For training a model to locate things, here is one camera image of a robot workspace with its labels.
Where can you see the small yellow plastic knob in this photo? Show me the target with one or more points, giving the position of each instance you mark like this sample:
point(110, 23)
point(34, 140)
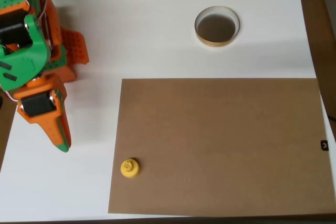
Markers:
point(129, 169)

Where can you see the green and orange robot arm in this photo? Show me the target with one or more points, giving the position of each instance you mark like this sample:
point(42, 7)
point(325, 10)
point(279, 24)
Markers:
point(23, 60)

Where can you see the orange and green robot base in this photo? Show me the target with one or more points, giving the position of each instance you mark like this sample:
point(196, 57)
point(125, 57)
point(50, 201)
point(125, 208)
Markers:
point(74, 48)

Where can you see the large white base panel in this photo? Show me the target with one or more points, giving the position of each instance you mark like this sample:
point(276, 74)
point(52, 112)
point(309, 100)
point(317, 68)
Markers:
point(147, 24)

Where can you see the brown cardboard sheet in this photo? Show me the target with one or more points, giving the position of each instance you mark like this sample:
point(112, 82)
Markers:
point(223, 148)

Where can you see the small black clip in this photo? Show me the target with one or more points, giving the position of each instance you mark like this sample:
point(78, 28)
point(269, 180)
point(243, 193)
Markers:
point(324, 145)

